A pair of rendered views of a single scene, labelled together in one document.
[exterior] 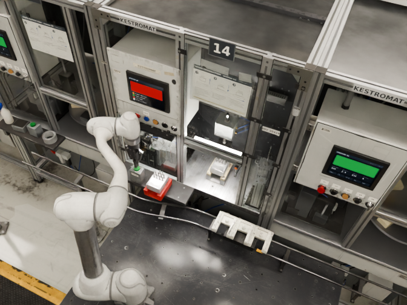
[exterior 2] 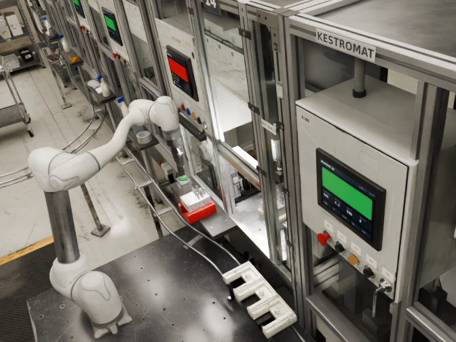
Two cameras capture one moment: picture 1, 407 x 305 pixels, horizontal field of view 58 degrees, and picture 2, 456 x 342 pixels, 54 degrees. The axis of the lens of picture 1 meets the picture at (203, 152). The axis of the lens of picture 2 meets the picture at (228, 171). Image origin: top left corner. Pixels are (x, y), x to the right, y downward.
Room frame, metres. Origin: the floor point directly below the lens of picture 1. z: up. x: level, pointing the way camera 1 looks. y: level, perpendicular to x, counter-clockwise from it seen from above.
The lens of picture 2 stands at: (0.24, -1.14, 2.39)
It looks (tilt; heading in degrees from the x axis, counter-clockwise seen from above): 34 degrees down; 45
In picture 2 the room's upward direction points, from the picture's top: 10 degrees counter-clockwise
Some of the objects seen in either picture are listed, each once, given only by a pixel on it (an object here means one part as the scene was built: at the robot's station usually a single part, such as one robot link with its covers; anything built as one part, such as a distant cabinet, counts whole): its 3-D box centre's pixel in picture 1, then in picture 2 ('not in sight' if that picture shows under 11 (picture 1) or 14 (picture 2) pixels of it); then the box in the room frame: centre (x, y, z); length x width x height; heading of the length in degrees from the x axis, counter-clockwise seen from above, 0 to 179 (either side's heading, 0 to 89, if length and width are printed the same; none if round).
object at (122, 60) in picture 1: (155, 82); (204, 69); (1.65, 0.30, 1.60); 0.42 x 0.29 x 0.46; 68
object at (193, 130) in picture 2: (146, 127); (187, 123); (1.53, 0.35, 1.37); 0.36 x 0.04 x 0.04; 68
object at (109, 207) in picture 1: (111, 208); (71, 172); (0.91, 0.41, 1.44); 0.18 x 0.14 x 0.13; 3
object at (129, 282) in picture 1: (129, 285); (97, 294); (0.79, 0.36, 0.85); 0.18 x 0.16 x 0.22; 93
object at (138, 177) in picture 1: (138, 173); (186, 186); (1.48, 0.42, 0.97); 0.08 x 0.08 x 0.12; 68
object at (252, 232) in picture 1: (241, 233); (258, 300); (1.16, -0.28, 0.84); 0.36 x 0.14 x 0.10; 68
